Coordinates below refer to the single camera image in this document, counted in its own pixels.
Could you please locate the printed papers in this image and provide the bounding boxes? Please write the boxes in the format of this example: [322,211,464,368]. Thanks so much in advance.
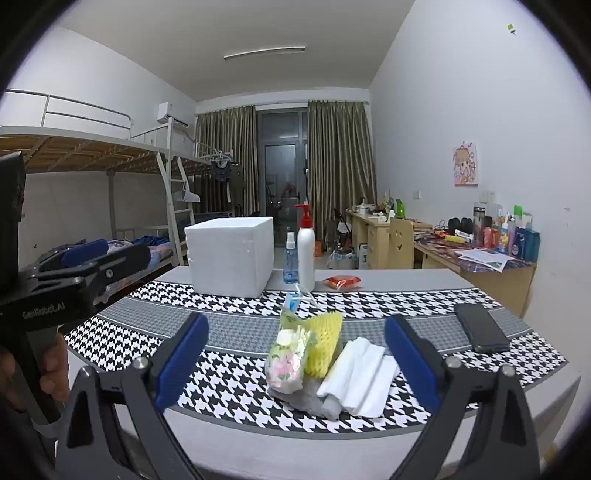
[455,248,515,273]

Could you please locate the grey sock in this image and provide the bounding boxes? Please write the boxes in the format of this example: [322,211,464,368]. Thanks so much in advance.
[268,375,343,420]

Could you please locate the group of toiletry bottles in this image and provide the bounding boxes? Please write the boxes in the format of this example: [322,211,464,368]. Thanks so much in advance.
[471,203,541,261]

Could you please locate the white air conditioner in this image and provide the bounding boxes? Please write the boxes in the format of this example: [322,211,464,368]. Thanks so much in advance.
[157,102,191,128]

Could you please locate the floral tissue packet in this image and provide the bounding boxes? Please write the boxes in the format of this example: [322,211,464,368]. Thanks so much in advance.
[266,310,315,394]

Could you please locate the white foam box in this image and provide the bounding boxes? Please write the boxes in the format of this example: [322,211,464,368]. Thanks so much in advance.
[184,216,276,296]

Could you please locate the smiley wooden chair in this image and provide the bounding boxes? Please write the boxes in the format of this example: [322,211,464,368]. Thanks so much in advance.
[389,218,415,269]

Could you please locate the brown curtain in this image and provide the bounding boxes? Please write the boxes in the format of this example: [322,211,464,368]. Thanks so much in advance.
[196,105,259,217]
[307,100,377,232]

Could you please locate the small blue spray bottle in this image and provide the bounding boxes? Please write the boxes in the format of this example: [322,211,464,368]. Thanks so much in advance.
[283,232,300,284]

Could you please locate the yellow foam net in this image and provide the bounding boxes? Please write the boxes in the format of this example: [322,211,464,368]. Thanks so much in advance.
[302,311,343,378]

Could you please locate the person's left hand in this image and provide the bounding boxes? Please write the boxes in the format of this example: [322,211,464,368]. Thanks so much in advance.
[38,339,71,403]

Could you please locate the white pump bottle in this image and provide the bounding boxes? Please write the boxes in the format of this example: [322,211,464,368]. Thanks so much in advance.
[294,204,317,292]

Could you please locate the glass balcony door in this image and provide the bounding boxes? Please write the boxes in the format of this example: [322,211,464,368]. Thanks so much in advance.
[257,108,309,222]

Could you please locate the wooden desk with printed mat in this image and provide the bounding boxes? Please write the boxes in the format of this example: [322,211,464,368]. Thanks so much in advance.
[413,226,537,319]

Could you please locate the white metal bunk bed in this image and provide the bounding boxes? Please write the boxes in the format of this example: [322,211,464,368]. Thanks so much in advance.
[0,90,241,278]

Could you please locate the hanging dark clothes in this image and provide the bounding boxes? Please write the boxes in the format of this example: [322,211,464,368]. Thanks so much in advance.
[210,159,243,206]

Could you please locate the pink cartoon wall poster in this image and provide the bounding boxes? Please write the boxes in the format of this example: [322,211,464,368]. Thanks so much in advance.
[453,143,479,186]

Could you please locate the red snack packet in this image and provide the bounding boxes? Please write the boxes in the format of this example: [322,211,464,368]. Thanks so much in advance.
[323,274,361,291]

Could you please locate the wooden desk with drawers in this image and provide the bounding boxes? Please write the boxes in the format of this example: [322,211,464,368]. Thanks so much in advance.
[346,208,435,269]

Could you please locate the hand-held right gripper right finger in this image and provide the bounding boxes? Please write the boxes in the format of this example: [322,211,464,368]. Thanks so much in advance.
[384,315,541,480]

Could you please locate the plastic bags with bottles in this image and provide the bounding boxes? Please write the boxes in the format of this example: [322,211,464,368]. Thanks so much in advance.
[328,247,358,270]

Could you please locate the blue face mask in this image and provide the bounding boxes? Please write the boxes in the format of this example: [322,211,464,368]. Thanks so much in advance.
[284,284,324,320]

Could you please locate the white bunk bed ladder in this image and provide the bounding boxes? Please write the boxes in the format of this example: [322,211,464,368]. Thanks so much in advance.
[156,152,195,269]

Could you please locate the ceiling tube light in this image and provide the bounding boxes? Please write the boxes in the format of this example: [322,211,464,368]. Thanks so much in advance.
[224,45,306,61]

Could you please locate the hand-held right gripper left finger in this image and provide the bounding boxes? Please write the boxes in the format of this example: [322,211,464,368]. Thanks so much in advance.
[55,312,211,480]

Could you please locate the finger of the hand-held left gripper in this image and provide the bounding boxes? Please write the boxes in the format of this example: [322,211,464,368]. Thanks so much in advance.
[28,237,112,278]
[34,242,151,305]

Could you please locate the black smartphone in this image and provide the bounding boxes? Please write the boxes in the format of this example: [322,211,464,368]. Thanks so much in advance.
[455,303,511,354]

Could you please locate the houndstooth tablecloth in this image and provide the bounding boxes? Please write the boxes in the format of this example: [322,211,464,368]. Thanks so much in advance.
[62,274,568,432]

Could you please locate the black folding chair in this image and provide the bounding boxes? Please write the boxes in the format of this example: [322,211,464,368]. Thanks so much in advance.
[323,208,352,250]

